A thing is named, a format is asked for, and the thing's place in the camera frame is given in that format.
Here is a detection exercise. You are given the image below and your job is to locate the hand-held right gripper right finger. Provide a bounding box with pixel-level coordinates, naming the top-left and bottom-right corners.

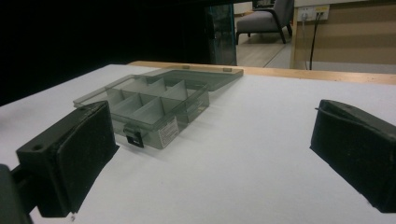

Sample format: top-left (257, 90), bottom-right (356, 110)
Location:
top-left (309, 99), bottom-right (396, 214)

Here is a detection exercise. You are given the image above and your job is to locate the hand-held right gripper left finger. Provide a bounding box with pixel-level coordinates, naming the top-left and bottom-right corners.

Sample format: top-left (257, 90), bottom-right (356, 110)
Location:
top-left (16, 100), bottom-right (120, 218)

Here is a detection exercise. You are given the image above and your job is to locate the clear grey compartment organizer box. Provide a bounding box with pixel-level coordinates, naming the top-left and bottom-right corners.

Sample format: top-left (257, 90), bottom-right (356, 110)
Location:
top-left (73, 67), bottom-right (245, 150)

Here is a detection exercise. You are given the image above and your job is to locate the wooden counter panel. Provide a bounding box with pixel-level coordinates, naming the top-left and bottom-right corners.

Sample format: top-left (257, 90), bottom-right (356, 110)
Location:
top-left (289, 0), bottom-right (396, 75)

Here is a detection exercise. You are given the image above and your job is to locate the grey armchair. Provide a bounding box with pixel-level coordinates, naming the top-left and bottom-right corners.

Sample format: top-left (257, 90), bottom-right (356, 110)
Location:
top-left (235, 0), bottom-right (295, 46)

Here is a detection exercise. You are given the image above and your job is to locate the teal framed glass panel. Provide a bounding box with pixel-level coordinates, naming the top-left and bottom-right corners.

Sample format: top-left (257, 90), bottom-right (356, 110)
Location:
top-left (205, 3), bottom-right (237, 66)

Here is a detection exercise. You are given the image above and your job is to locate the black power cable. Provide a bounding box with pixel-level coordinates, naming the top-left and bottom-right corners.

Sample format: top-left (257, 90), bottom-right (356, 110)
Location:
top-left (308, 11), bottom-right (324, 71)

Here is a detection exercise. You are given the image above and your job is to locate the white power cable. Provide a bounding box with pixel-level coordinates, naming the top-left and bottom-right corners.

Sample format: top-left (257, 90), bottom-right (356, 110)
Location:
top-left (300, 12), bottom-right (310, 70)

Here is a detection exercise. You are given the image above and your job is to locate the white wall socket strip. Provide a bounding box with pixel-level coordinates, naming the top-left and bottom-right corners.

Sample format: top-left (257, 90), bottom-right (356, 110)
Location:
top-left (296, 4), bottom-right (331, 22)

